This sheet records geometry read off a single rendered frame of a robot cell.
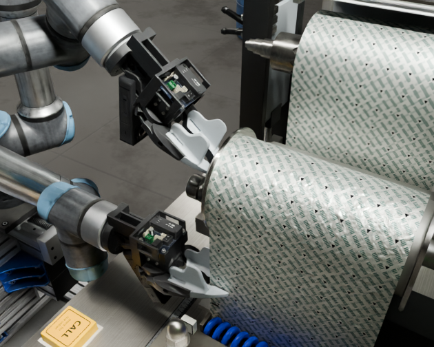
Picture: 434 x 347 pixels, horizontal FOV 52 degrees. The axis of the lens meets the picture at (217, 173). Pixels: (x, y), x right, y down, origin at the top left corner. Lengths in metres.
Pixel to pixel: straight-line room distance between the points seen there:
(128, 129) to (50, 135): 0.61
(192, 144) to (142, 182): 2.05
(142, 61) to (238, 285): 0.33
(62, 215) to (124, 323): 0.25
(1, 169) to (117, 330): 0.36
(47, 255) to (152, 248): 0.69
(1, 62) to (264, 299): 0.49
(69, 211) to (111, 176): 1.97
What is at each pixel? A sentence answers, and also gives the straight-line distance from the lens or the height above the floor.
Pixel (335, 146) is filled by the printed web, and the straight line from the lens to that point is 0.73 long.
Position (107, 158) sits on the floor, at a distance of 2.90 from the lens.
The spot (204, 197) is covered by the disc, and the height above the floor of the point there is 1.27.
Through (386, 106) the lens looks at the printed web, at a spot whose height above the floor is 1.32.
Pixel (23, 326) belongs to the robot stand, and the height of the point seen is 0.21.
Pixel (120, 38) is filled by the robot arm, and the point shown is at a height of 1.41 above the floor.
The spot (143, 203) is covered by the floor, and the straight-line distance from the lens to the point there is 2.51.
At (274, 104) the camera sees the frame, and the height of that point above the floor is 1.18.
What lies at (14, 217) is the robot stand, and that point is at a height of 0.82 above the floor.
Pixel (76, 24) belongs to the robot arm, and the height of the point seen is 1.43.
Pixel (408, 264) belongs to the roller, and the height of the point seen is 1.27.
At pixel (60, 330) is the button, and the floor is 0.92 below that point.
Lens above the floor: 1.63
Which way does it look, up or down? 37 degrees down
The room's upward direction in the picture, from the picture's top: straight up
